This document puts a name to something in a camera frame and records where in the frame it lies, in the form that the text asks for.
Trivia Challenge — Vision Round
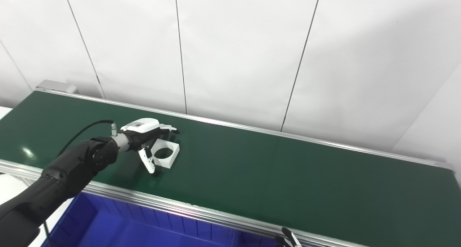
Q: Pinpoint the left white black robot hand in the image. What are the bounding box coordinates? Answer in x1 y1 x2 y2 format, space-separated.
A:
121 118 180 175

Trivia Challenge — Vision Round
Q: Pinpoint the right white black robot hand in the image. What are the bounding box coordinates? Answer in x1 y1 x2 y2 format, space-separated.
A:
274 227 302 247

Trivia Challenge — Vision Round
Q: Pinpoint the white square part with hole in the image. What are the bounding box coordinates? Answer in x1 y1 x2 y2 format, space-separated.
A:
151 139 180 168

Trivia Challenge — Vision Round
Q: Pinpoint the blue plastic bin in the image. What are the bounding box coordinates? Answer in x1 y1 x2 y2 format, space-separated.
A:
41 192 247 247
234 232 285 247

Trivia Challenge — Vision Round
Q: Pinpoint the green conveyor belt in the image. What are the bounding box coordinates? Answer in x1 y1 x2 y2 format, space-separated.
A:
0 90 461 247

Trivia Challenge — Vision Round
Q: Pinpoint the grey conveyor end housing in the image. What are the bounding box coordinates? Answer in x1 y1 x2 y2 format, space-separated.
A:
35 79 78 95

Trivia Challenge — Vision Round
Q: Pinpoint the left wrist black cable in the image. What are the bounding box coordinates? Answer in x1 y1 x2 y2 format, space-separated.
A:
56 120 118 158

